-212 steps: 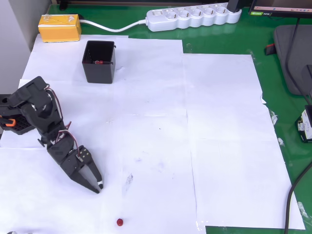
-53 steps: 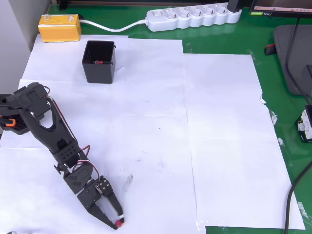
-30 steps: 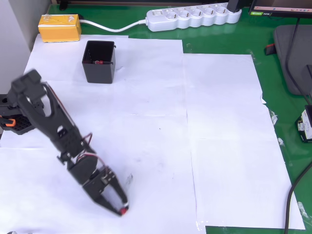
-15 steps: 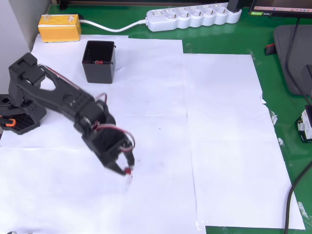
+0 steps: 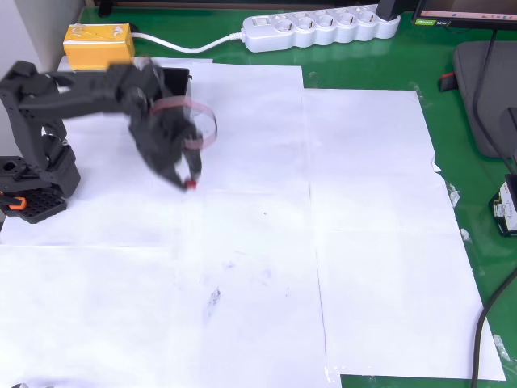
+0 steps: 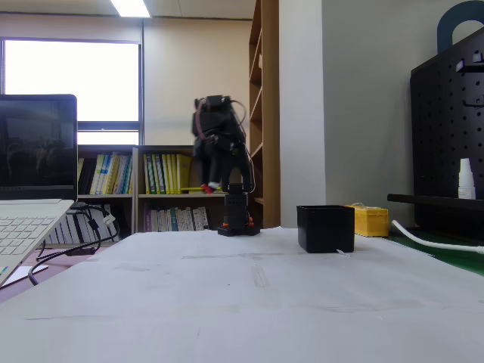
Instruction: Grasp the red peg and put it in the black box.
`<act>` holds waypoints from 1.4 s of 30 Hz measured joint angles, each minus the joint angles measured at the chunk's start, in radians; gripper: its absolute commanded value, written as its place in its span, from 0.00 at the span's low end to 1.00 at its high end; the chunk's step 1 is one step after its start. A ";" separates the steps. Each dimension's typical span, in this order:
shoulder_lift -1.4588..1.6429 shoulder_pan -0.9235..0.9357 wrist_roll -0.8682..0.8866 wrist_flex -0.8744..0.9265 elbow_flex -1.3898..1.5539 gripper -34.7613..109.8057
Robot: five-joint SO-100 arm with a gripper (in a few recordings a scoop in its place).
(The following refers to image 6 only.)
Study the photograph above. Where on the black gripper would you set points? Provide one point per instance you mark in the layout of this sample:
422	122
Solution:
209	158

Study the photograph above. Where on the small red pin object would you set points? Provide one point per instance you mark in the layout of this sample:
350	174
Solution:
206	188

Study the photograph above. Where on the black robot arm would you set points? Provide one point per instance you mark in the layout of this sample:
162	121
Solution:
219	117

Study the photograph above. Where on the black robot base orange clamps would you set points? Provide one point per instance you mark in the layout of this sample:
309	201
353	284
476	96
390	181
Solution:
238	231

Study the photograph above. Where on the black square container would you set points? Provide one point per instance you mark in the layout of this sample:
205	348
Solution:
325	228

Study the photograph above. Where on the yellow cardboard box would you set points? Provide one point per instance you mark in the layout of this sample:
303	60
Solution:
372	223

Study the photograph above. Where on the yellow flat book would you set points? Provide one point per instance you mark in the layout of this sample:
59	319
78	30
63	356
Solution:
191	189

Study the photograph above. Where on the yellow upright book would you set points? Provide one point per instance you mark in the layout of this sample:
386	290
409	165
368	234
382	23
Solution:
184	172

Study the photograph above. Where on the low bookshelf wide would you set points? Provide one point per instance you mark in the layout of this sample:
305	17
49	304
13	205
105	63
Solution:
166	196

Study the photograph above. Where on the tall wooden bookshelf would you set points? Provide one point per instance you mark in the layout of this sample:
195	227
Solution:
270	113

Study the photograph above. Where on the low bookshelf narrow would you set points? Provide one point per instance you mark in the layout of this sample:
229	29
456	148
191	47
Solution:
106	196

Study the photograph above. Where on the white taped paper cover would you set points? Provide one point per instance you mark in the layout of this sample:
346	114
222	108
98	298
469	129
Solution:
227	302

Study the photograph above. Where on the white laptop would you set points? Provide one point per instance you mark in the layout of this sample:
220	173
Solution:
38	151

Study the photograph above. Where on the ceiling light panel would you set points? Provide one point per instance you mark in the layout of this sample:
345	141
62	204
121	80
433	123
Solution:
130	7

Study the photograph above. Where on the white paper card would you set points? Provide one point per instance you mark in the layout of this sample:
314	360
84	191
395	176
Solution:
26	273

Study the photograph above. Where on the black pegboard shelf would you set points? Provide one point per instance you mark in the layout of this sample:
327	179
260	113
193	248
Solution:
435	200

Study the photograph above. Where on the black pegboard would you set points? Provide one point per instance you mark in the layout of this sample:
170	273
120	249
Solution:
446	132

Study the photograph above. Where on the white plastic bottle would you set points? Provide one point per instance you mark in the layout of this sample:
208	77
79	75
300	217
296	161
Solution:
467	177

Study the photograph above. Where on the green desk mat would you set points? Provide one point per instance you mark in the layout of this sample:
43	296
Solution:
453	259

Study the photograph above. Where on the teal arch board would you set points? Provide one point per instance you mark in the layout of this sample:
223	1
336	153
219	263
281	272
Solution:
448	19

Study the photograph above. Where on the window with dark frame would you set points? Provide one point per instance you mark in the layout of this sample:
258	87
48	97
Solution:
72	79

